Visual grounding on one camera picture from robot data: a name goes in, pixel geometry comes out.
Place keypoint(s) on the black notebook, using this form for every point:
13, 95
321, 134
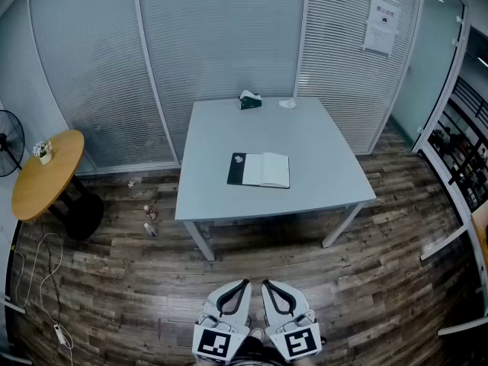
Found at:
267, 170

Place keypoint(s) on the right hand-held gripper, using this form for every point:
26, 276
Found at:
299, 341

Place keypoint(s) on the crumpled white tissue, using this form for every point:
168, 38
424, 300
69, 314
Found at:
287, 103

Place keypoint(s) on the white furniture leg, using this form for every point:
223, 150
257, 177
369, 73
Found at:
13, 305
17, 358

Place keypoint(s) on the person's dark clothing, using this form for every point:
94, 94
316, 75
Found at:
255, 353

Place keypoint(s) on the brown small bottle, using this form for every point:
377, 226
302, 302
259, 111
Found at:
151, 212

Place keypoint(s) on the black display shelf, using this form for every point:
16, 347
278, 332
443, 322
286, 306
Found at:
463, 143

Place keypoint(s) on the white paper notice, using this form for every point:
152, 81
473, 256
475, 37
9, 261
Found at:
381, 25

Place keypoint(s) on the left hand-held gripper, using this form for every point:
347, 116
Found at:
213, 343

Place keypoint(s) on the dark green tissue box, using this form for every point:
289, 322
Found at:
249, 102

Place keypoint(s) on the white power strip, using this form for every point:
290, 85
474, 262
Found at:
60, 334

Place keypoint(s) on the grey table leg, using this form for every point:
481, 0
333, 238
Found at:
200, 240
341, 225

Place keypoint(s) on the black standing fan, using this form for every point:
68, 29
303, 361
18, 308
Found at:
9, 143

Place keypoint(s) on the round wooden table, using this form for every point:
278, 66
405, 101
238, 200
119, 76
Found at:
45, 181

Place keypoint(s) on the clear plastic bottle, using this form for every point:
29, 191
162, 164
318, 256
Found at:
150, 230

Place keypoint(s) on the small potted white flowers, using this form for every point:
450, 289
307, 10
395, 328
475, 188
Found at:
43, 154

